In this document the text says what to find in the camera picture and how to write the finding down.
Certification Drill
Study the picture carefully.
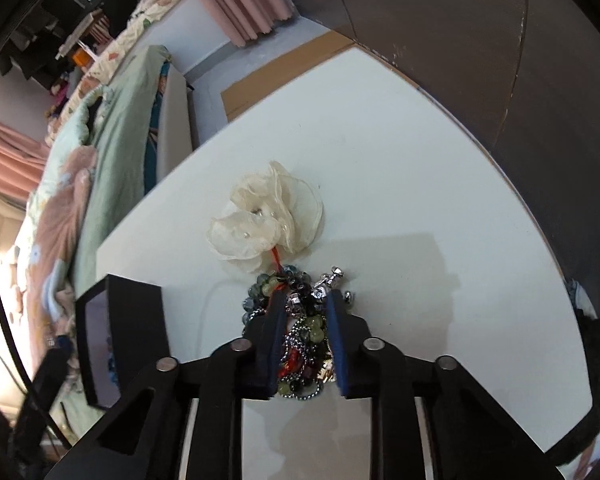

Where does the bead and chain jewelry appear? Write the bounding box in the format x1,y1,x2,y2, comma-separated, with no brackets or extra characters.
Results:
242,263,354,402

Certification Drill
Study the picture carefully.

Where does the black jewelry box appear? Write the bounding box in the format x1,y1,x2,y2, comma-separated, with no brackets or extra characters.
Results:
74,274,172,409

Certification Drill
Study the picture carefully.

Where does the black cable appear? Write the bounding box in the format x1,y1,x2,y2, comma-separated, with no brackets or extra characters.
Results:
0,238,76,448

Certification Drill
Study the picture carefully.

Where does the brown cardboard sheet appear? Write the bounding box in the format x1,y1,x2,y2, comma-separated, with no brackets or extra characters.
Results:
221,30,356,123

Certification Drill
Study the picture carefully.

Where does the bed with white frame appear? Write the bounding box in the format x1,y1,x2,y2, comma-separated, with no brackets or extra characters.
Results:
156,64,199,181

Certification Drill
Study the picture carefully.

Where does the bed with floral bedding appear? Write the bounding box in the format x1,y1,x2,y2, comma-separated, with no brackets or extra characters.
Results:
18,44,173,441

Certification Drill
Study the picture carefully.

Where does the cream fabric flower accessory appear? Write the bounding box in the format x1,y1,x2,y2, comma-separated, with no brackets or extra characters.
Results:
210,161,325,275

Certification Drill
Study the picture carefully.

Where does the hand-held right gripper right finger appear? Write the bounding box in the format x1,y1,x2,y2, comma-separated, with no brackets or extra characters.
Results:
326,290,566,480

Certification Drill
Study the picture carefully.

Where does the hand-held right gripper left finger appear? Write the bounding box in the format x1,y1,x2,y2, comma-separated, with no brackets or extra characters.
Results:
44,290,287,480

